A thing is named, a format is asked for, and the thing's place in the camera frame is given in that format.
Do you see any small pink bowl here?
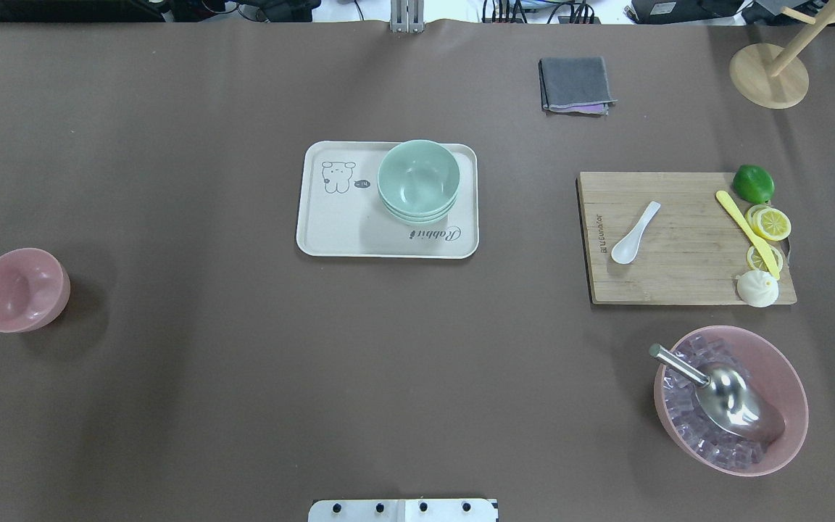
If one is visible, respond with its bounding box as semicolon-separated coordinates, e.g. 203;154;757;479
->
0;247;72;334

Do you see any top green bowl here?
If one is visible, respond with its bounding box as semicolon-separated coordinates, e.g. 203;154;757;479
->
375;139;461;218

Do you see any white ceramic spoon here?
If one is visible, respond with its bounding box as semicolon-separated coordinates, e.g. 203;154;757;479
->
612;201;662;265

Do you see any large pink ice bowl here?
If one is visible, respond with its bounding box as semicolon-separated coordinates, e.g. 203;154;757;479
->
653;325;810;478

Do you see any cream rabbit tray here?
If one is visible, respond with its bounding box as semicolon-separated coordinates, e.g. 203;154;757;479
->
296;140;480;259

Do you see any grey folded cloth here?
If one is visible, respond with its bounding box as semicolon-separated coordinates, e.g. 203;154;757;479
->
538;57;617;115

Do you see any wooden cutting board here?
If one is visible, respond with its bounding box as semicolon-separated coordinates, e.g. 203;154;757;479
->
577;172;751;305

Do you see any yellow plastic knife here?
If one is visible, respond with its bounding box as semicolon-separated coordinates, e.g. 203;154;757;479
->
715;191;780;280

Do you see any lower lemon slice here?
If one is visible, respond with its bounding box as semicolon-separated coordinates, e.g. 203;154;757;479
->
746;246;785;272

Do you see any lemon slice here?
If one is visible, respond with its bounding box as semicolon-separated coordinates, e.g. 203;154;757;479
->
746;246;785;272
745;204;792;241

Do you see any white steamed bun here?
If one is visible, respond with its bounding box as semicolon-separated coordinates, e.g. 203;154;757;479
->
736;270;780;308

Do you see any green lime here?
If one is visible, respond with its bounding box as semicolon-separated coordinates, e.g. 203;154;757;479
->
731;163;776;204

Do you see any metal ice scoop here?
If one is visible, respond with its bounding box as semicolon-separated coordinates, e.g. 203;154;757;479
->
649;344;786;444

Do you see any upper lemon slice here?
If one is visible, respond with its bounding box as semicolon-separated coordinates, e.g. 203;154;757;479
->
745;204;792;241

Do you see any wooden mug tree stand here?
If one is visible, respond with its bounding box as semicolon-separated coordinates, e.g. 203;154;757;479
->
729;1;835;109

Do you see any aluminium frame post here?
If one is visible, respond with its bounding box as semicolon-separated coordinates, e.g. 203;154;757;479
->
390;0;425;34

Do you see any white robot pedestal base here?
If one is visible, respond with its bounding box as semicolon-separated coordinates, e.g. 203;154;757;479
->
307;498;499;521

